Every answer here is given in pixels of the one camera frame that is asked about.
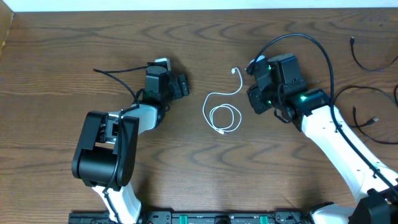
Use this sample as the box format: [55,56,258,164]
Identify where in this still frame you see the white cable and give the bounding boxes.
[201,67,244,136]

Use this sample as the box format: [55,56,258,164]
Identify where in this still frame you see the black cable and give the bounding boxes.
[352,105,398,146]
[334,36,398,128]

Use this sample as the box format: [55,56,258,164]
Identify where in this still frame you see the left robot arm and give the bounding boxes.
[72,58,189,223]

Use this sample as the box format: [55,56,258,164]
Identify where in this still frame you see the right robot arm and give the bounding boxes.
[246,54,397,223]

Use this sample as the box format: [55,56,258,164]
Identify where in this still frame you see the wooden side panel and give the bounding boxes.
[0,0,14,55]

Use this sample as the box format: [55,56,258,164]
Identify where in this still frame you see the left camera cable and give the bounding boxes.
[92,65,150,224]

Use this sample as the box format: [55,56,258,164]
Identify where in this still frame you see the camera cable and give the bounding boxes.
[92,65,150,224]
[248,33,398,197]

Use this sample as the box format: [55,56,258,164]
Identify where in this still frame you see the right camera cable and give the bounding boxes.
[248,33,398,197]

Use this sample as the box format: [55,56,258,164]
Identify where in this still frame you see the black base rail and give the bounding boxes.
[67,210,316,224]

